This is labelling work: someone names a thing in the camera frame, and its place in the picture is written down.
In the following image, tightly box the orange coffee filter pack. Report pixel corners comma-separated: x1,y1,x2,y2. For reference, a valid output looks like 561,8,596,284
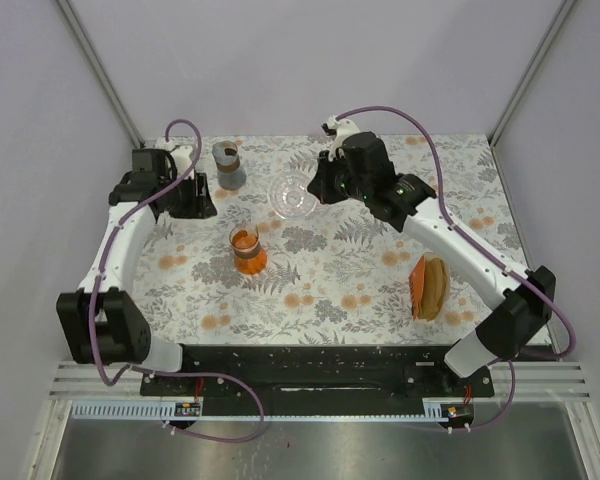
409,252,450,321

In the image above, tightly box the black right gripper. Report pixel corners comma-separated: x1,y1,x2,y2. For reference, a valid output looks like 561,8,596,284
307,149,370,206

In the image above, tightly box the orange glass carafe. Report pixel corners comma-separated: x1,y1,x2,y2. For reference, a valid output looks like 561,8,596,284
229,224,268,275

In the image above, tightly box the aluminium frame rail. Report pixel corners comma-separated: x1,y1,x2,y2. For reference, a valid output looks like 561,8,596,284
50,362,591,402

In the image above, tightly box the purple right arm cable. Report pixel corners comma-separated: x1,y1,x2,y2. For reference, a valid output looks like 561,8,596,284
337,104,578,434

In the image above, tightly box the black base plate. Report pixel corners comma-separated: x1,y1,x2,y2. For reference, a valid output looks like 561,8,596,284
140,345,494,419

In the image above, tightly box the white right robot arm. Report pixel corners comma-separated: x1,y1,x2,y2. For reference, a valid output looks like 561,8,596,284
307,129,556,396

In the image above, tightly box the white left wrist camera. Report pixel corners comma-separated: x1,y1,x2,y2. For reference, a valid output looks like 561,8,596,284
157,145,194,180

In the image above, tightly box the floral patterned tablecloth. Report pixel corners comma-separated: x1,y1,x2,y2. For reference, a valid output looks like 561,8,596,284
101,133,552,346

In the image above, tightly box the clear plastic dripper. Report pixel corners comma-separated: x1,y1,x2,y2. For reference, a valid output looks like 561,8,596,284
268,170,317,220

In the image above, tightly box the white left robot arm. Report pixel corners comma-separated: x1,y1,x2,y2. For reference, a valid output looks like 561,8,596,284
56,145,217,395

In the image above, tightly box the white slotted cable duct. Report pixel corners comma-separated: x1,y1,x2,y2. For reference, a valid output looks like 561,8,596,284
70,399,469,423

